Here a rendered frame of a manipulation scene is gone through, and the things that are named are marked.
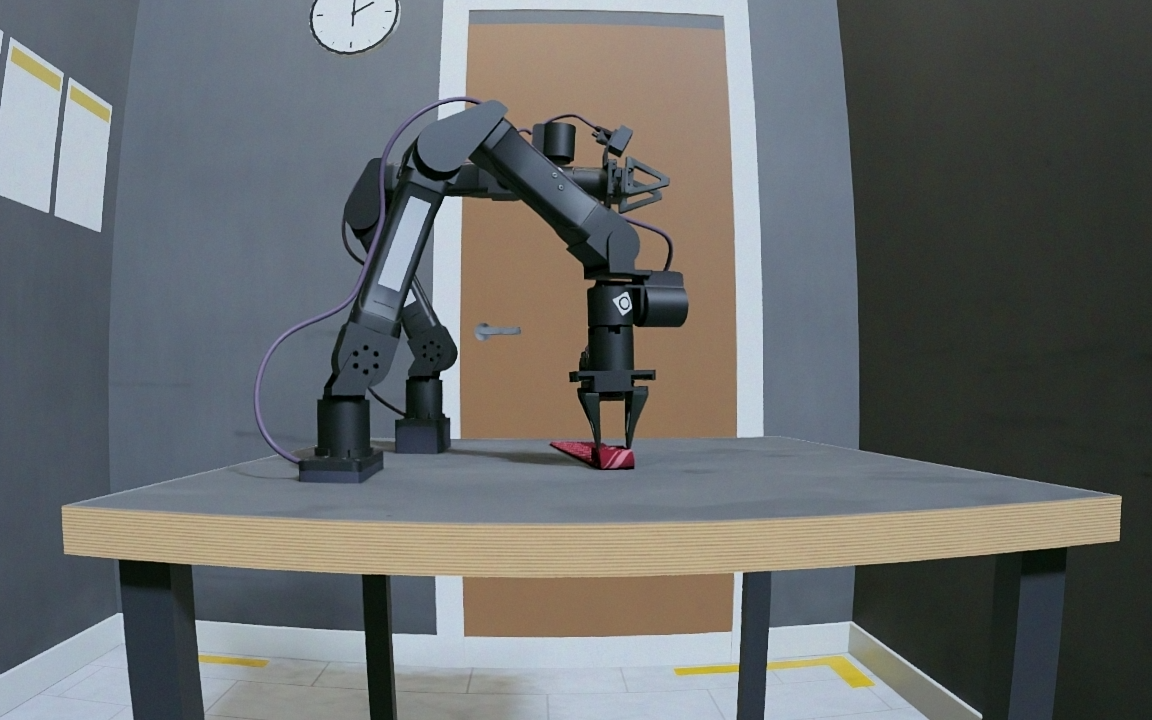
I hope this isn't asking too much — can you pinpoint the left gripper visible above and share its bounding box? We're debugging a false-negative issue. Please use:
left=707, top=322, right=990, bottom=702
left=573, top=129, right=669, bottom=214

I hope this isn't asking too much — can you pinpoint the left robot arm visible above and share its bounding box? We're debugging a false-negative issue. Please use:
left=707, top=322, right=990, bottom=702
left=344, top=122, right=632, bottom=427

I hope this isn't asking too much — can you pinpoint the red striped necktie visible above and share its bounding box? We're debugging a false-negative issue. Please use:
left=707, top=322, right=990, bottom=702
left=550, top=442, right=635, bottom=470

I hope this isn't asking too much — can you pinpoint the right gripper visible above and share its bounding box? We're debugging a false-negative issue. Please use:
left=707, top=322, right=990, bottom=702
left=569, top=326, right=655, bottom=450

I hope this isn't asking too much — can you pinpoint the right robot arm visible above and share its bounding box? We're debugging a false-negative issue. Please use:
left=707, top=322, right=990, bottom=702
left=300, top=100, right=688, bottom=472

